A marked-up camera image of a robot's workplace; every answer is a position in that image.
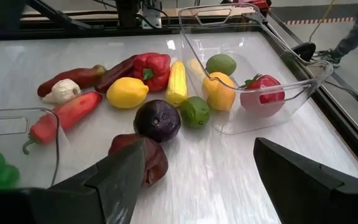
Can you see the orange-red chili pepper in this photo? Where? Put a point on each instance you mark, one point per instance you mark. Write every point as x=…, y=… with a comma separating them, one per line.
x=70, y=113

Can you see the orange fruit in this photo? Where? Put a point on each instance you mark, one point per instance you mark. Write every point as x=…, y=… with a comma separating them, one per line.
x=217, y=93

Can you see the black aluminium table frame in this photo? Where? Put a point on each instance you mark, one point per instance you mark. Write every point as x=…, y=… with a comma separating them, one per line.
x=42, y=31

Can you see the yellow lemon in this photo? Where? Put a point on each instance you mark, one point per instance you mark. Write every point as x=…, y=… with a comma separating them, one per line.
x=126, y=92

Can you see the white garlic bulb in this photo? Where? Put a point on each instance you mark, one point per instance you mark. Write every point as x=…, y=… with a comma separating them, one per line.
x=62, y=91

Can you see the dark purple plastic fruit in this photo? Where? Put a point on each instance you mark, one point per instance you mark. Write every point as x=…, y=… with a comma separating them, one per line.
x=157, y=120

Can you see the dark red apple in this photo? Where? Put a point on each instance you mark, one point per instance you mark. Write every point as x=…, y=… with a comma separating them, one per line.
x=157, y=161

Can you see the silver metal bracket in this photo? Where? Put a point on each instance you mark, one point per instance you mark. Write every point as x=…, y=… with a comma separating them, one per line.
x=152, y=15

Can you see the red crate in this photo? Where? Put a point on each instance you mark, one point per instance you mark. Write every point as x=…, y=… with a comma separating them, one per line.
x=256, y=3

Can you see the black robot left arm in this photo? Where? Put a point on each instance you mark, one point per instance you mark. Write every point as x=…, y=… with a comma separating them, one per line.
x=126, y=12

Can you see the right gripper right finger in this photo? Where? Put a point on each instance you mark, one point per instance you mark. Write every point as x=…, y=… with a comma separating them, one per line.
x=306, y=193

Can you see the green lime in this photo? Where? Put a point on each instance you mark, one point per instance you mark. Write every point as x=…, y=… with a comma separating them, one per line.
x=195, y=111
x=221, y=64

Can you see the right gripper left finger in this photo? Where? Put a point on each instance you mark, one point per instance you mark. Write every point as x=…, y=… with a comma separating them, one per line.
x=117, y=186

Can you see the red bell pepper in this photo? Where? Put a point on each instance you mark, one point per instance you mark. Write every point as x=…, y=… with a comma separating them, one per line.
x=152, y=71

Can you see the clear plastic bin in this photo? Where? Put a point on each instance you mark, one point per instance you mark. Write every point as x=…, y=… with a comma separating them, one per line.
x=11, y=124
x=306, y=81

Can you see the person's shoe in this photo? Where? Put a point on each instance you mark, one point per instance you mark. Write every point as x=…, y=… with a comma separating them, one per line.
x=326, y=57

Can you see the dark maroon long vegetable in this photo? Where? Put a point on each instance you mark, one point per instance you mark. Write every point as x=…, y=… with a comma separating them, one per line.
x=113, y=74

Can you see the dark red chili pepper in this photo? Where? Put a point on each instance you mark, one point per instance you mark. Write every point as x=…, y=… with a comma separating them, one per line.
x=73, y=77

